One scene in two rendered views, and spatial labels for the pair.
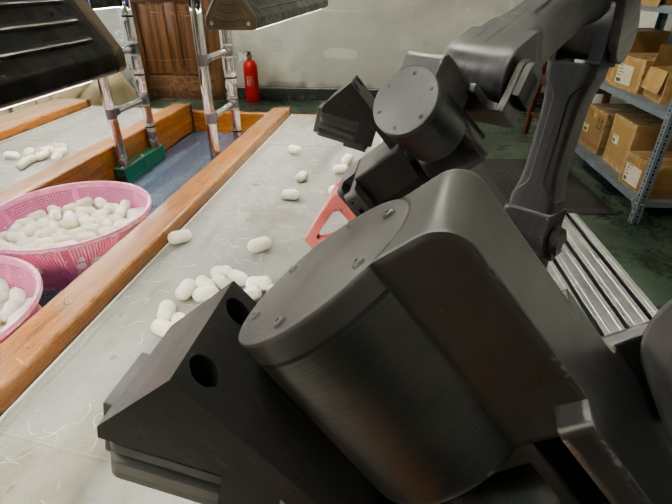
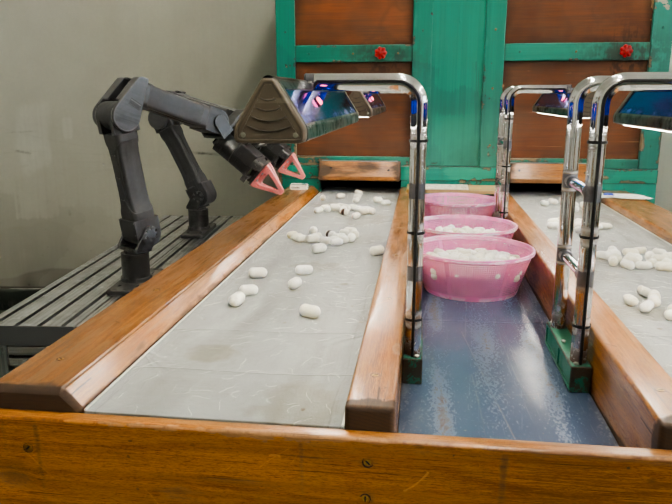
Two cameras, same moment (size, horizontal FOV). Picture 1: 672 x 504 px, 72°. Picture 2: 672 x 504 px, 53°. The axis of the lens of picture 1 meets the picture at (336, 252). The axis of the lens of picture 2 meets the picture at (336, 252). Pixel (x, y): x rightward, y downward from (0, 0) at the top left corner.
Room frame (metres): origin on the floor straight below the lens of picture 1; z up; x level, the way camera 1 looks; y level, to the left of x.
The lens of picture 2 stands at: (2.12, 0.11, 1.09)
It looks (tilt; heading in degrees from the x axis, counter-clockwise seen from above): 13 degrees down; 178
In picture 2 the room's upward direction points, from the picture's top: straight up
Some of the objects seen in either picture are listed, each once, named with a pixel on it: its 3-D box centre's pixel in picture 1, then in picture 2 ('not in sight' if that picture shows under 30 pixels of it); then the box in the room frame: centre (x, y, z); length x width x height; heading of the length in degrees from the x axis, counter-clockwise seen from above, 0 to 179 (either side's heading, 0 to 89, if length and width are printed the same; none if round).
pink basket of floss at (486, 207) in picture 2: not in sight; (455, 212); (0.00, 0.57, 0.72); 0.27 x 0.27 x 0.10
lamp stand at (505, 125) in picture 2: not in sight; (531, 164); (0.20, 0.74, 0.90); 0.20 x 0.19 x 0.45; 171
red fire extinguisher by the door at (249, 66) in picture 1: (251, 76); not in sight; (4.90, 0.85, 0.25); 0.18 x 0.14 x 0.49; 176
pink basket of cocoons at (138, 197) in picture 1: (75, 235); (471, 267); (0.71, 0.45, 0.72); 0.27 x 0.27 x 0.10
